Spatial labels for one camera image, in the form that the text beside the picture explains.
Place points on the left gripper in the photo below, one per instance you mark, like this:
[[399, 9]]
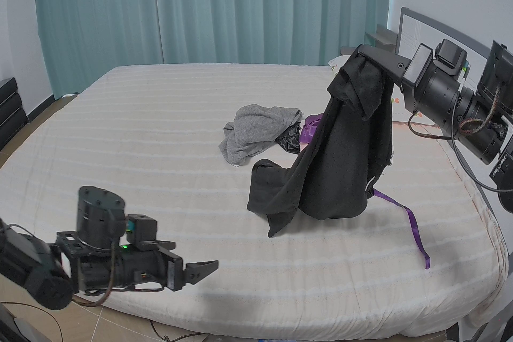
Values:
[[140, 268]]

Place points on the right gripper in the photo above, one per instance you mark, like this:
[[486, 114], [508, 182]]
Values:
[[437, 96]]

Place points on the black T-shirt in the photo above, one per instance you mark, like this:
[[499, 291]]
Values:
[[332, 156]]

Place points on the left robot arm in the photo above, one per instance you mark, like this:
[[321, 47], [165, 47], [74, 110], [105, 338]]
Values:
[[32, 268]]

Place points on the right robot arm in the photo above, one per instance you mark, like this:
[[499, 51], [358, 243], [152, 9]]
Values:
[[481, 124]]

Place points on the bed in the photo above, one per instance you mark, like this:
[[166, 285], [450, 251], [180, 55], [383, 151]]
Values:
[[160, 132]]

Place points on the grey bedside table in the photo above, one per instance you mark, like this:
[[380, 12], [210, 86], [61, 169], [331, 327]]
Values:
[[380, 36]]

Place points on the white printed pillow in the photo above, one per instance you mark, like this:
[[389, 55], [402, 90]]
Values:
[[336, 62]]

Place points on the purple garment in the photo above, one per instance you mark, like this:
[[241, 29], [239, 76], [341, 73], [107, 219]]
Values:
[[310, 130]]

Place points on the black glossy garment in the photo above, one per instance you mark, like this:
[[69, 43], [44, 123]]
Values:
[[288, 140]]

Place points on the grey garment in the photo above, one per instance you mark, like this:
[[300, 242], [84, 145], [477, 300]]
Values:
[[252, 128]]

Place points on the black chest of drawers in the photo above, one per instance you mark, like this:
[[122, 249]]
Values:
[[12, 112]]

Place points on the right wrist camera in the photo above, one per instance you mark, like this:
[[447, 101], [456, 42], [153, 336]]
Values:
[[451, 56]]

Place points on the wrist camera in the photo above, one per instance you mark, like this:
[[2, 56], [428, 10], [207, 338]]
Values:
[[451, 56], [142, 230]]

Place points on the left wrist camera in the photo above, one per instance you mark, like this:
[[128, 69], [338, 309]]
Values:
[[142, 230]]

